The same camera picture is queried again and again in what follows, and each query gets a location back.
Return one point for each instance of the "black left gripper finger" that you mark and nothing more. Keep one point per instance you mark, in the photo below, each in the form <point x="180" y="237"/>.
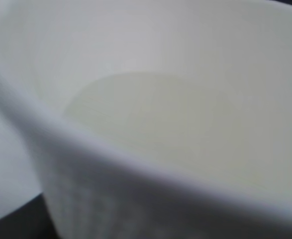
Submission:
<point x="30" y="221"/>

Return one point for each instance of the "white paper coffee cup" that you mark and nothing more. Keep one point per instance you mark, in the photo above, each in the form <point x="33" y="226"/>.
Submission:
<point x="154" y="119"/>

